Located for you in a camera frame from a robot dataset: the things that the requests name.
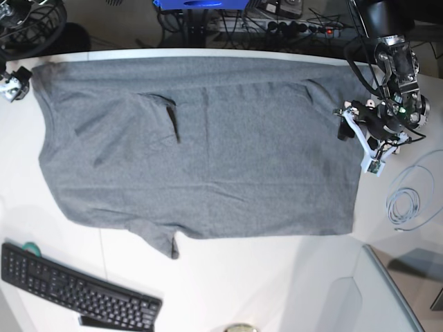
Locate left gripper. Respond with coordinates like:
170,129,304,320
333,98,426,176

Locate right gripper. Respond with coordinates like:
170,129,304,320
1,66,33,102

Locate grey t-shirt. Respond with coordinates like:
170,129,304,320
32,57,369,259

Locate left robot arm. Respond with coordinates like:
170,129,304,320
334,1,430,176

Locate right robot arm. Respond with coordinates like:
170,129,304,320
1,1,67,102

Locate black power strip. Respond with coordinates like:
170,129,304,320
266,21,345,38

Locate blue box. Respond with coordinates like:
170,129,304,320
153,0,249,10

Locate green tape roll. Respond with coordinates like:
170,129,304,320
22,242,42,257

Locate round brass object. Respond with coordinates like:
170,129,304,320
224,323,258,332

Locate black computer keyboard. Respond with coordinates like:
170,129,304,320
1,243,163,331

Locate coiled light blue cable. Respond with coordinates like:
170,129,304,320
386,149,443,232

